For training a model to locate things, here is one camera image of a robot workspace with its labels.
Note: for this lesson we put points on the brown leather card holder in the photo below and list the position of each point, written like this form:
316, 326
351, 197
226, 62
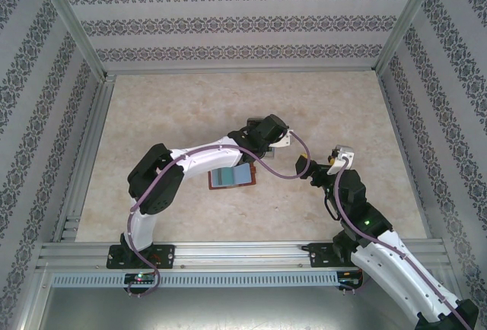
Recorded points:
236, 178

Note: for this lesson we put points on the teal plastic card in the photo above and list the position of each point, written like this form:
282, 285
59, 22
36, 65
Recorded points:
223, 178

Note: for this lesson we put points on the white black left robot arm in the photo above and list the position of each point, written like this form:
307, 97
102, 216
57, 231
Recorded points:
205, 159

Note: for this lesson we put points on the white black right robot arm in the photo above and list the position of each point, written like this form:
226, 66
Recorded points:
384, 269

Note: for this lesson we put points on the right circuit board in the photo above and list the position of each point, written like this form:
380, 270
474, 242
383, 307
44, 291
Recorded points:
348, 280

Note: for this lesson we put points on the circuit board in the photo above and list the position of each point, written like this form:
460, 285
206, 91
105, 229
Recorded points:
141, 277
348, 280

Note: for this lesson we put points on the left circuit board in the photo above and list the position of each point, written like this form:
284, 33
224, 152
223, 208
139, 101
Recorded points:
141, 277

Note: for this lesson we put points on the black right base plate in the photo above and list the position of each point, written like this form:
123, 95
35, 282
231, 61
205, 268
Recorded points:
317, 256

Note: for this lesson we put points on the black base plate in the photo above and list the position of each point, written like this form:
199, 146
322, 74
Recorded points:
317, 256
165, 256

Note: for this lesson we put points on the aluminium back frame rail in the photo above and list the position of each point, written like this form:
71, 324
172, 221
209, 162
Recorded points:
243, 70

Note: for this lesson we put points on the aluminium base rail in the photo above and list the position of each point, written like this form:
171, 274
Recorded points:
243, 254

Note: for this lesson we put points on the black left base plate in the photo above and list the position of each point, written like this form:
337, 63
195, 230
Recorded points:
165, 256

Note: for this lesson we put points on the aluminium side frame rail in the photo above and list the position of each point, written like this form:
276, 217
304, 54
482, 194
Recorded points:
89, 147

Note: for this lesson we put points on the aluminium frame post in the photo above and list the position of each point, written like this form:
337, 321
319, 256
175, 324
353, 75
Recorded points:
407, 22
72, 22

